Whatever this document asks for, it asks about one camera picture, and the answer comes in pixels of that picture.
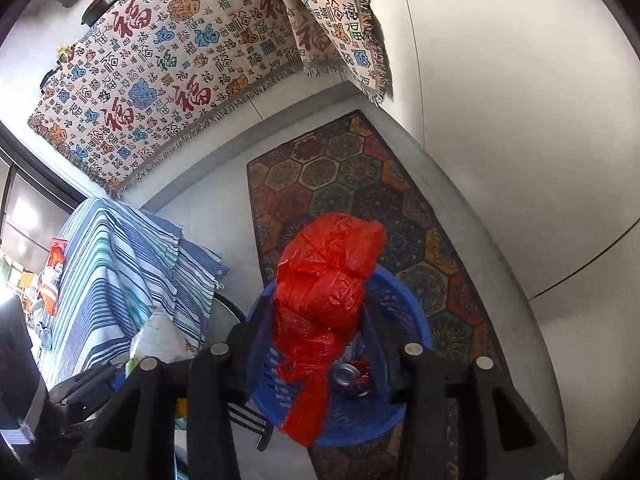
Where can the orange white snack packet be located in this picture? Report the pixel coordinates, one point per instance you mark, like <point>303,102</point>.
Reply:
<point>57,257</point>

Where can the blue plastic basket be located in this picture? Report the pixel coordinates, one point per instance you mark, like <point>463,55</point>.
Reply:
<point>405,310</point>

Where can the small printed blanket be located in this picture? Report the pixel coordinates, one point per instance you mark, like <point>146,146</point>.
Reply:
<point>340,20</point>

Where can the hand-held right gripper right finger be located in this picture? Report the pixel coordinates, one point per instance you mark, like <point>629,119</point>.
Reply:
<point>395,375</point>

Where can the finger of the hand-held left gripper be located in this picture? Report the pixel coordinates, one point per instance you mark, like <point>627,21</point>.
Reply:
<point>107,380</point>

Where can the grey refrigerator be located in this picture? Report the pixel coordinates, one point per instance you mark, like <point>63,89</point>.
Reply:
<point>30,210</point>

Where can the white base cabinet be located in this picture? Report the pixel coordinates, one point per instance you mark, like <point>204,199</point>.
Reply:
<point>500,110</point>

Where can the orange snack wrapper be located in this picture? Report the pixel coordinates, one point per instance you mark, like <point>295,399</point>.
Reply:
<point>48,295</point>

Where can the crushed red can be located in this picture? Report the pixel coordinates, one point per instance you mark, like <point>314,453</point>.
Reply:
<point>350,377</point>

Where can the large printed blanket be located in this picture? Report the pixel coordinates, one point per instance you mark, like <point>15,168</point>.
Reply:
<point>150,60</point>

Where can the black clay pot orange lid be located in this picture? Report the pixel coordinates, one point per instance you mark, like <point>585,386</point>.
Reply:
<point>102,2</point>

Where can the green white milk carton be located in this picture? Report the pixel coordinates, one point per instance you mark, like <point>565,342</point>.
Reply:
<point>155,337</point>

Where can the black metal table frame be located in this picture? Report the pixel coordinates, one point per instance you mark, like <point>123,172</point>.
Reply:
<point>235,307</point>

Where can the hexagon patterned floor mat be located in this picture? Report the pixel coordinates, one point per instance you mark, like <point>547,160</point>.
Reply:
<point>350,180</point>

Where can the striped tablecloth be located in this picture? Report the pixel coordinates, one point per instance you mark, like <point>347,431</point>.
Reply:
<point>110,270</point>

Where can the red plastic bag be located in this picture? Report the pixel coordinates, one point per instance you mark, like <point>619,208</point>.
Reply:
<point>320,280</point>

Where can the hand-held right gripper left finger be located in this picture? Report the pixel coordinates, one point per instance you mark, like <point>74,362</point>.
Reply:
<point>250,340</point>

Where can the condiment bottle caddy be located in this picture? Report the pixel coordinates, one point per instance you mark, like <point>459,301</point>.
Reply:
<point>65,55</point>

